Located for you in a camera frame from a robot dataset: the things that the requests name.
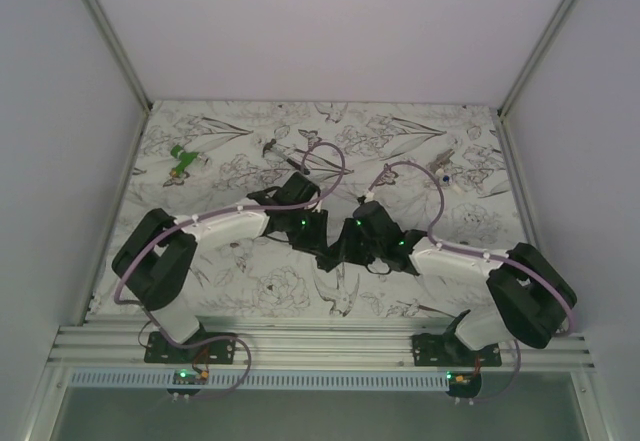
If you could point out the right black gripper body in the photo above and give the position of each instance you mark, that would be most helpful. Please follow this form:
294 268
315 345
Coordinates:
356 248

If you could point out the small circuit board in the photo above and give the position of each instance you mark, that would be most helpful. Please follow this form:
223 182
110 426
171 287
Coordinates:
464 386
185 384

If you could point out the small black handled hammer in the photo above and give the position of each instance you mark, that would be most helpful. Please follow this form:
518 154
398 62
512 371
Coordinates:
271 148

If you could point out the left small circuit board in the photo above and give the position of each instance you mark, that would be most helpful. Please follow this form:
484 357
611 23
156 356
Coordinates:
185 384

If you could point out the white slotted cable duct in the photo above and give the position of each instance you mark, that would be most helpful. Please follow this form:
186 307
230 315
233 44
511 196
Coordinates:
267 379

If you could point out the floral patterned table mat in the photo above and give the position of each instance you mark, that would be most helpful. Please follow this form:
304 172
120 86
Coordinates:
350 147

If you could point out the green plastic connector part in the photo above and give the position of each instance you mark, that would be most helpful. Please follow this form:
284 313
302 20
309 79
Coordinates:
184 159

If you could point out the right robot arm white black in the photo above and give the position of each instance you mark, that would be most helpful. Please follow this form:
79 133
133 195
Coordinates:
530 303

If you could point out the right small circuit board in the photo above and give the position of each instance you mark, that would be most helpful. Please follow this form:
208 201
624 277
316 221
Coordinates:
464 386

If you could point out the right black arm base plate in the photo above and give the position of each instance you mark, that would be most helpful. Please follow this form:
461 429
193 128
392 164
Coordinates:
447 351

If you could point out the left aluminium corner post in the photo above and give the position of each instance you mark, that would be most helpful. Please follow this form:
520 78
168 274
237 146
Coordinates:
114 45

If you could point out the aluminium corner post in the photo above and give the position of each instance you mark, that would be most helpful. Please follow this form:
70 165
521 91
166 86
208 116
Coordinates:
114 45
543 44

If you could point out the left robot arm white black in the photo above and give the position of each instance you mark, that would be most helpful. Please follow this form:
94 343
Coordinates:
155 260

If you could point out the right aluminium corner post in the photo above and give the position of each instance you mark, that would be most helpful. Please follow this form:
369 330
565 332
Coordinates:
543 44

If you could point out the grey metal fitting part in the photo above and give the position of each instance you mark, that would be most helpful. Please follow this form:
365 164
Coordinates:
441 160

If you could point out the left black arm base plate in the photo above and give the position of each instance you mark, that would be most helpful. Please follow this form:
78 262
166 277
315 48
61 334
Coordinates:
160 351

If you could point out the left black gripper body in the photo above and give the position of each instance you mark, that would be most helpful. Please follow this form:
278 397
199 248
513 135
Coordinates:
306 229

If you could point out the aluminium rail front frame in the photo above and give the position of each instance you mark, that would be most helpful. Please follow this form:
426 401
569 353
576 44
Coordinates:
334 344

